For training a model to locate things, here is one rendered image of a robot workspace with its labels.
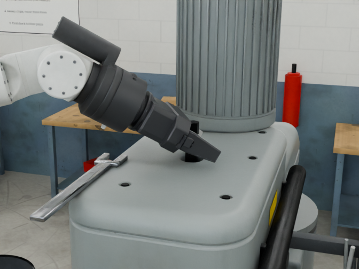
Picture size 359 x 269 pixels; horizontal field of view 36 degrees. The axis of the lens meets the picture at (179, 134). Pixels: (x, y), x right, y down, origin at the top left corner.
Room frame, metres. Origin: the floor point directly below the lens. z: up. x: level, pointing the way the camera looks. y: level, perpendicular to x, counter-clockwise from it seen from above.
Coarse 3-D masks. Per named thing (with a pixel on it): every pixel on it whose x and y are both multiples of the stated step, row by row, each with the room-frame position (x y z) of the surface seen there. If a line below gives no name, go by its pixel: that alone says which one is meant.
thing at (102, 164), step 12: (108, 156) 0.83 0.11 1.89; (120, 156) 0.82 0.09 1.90; (96, 168) 0.77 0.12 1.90; (108, 168) 0.78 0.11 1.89; (84, 180) 0.72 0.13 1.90; (60, 192) 0.68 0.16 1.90; (72, 192) 0.68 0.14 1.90; (48, 204) 0.64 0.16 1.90; (60, 204) 0.64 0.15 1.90; (36, 216) 0.60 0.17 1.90; (48, 216) 0.61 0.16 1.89
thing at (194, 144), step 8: (192, 136) 0.78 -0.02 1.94; (184, 144) 0.77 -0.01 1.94; (192, 144) 0.78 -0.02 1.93; (200, 144) 0.78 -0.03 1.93; (208, 144) 0.78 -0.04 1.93; (192, 152) 0.78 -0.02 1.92; (200, 152) 0.78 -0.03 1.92; (208, 152) 0.78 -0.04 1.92; (216, 152) 0.79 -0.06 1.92; (208, 160) 0.79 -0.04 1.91
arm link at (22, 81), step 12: (36, 48) 0.83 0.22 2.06; (0, 60) 0.78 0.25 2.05; (12, 60) 0.80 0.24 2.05; (24, 60) 0.82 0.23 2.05; (36, 60) 0.82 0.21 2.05; (0, 72) 0.75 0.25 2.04; (12, 72) 0.80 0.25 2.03; (24, 72) 0.82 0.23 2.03; (36, 72) 0.82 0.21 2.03; (0, 84) 0.74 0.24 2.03; (12, 84) 0.80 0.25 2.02; (24, 84) 0.81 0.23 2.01; (36, 84) 0.82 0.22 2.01; (0, 96) 0.74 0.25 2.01; (12, 96) 0.79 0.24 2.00; (24, 96) 0.80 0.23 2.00
